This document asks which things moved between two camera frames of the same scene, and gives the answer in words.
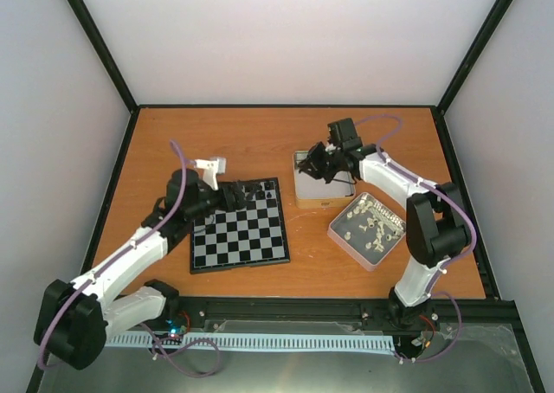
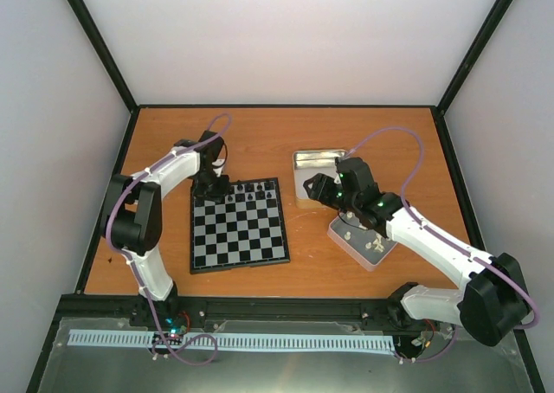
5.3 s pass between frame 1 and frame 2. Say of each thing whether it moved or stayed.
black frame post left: stayed
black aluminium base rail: stayed
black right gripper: moved
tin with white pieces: stayed
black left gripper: moved
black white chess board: stayed
